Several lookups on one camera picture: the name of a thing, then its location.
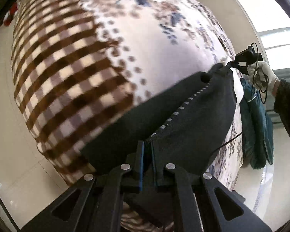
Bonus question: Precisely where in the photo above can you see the black striped sweater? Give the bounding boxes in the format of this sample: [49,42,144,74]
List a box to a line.
[80,63,238,227]

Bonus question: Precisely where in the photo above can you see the dark fleece right forearm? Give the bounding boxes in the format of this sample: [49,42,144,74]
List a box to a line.
[273,78,290,153]

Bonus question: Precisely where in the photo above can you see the white gloved right hand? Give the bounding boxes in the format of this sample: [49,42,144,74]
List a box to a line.
[247,61,280,95]

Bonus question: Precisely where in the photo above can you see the folded white garment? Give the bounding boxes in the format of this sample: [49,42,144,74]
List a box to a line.
[231,68,244,104]

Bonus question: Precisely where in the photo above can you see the white framed window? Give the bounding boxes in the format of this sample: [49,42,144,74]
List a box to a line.
[236,0,290,70]

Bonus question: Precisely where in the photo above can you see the teal folded quilt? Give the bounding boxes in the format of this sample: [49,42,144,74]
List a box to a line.
[240,78,274,170]

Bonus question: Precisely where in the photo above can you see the floral bed blanket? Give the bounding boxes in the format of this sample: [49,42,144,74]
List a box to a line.
[10,0,245,232]

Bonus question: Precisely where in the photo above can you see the red patterned bag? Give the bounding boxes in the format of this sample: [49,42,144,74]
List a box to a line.
[3,2,18,27]

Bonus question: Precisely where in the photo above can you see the black cable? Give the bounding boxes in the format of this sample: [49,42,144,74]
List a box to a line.
[207,42,269,158]

